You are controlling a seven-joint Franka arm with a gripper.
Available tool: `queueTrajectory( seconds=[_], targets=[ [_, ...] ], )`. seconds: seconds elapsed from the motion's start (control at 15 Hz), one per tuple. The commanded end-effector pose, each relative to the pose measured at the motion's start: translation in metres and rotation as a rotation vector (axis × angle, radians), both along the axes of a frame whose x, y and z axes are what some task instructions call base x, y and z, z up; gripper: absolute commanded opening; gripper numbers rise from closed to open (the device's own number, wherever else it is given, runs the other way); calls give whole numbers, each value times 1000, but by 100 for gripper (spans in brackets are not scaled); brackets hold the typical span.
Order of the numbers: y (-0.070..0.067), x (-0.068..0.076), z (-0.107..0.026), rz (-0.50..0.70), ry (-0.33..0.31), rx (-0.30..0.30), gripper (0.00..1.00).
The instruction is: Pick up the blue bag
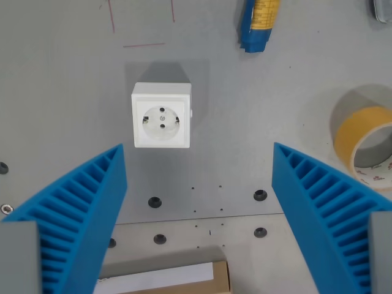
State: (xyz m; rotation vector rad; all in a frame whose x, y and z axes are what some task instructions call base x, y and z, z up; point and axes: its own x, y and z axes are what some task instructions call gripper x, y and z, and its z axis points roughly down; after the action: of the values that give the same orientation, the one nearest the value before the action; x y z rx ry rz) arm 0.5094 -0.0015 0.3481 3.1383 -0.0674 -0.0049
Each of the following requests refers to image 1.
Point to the white paper label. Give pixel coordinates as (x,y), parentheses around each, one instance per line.
(159,277)

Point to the white power socket box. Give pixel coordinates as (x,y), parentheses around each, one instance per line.
(160,122)

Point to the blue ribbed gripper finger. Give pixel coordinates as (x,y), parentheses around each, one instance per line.
(324,211)
(85,208)

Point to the brown cardboard box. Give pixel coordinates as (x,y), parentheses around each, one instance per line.
(221,275)

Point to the blue bag with yellow label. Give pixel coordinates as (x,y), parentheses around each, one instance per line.
(255,33)

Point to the silver table screw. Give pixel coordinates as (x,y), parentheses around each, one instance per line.
(6,209)

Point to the grey plastic case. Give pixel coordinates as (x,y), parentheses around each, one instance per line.
(382,10)

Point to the yellow double-sided tape roll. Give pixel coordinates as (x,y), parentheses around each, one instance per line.
(355,128)

